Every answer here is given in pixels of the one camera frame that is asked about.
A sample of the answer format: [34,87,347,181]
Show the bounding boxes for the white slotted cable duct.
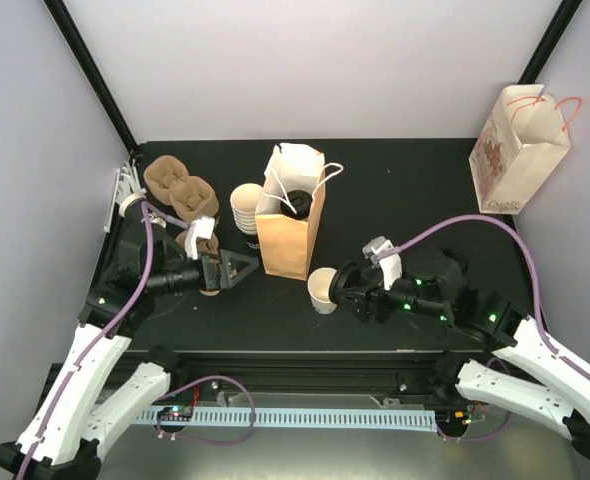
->
[133,406,437,433]

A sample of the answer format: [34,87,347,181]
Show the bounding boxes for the black plastic cup lid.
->
[329,260,362,304]

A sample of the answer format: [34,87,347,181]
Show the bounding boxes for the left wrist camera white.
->
[184,216,216,260]

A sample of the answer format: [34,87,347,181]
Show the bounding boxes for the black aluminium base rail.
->
[172,349,446,401]

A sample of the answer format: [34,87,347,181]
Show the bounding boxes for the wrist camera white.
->
[184,216,216,260]
[362,236,403,291]

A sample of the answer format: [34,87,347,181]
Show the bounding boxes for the brown paper bag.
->
[256,142,344,281]

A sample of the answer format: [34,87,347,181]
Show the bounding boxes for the right controller board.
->
[435,409,487,426]

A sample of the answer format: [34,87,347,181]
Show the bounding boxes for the cup holding white stirrers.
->
[117,193,146,223]

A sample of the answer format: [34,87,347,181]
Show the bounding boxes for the rear pulp cup carrier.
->
[143,155,189,205]

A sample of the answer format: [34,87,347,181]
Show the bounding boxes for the controller board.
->
[156,405,193,422]
[435,409,487,426]

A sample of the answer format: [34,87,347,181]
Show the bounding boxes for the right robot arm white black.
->
[329,247,590,460]

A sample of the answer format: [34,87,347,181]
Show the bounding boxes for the spare black cup lids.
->
[443,249,469,274]

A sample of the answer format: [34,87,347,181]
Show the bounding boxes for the white printed paper bag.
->
[469,84,572,215]

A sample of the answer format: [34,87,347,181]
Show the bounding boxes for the black frame post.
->
[517,0,583,85]
[43,0,138,153]

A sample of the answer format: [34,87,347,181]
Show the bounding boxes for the right black frame post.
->
[517,0,583,85]

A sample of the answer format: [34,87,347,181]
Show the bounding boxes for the left black frame post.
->
[43,0,138,153]

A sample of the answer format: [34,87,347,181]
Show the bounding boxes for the left controller board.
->
[156,405,193,422]

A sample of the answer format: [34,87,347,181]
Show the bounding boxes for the pulp cup carrier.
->
[143,155,189,205]
[169,176,219,223]
[175,231,220,297]

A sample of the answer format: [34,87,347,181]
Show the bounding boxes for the bundle of white stirrers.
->
[103,159,146,234]

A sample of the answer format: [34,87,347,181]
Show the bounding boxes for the stack of paper cups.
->
[230,183,262,250]

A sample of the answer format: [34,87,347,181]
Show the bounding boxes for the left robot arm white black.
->
[0,220,259,479]

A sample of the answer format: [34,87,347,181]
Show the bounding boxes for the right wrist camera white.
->
[362,236,403,291]

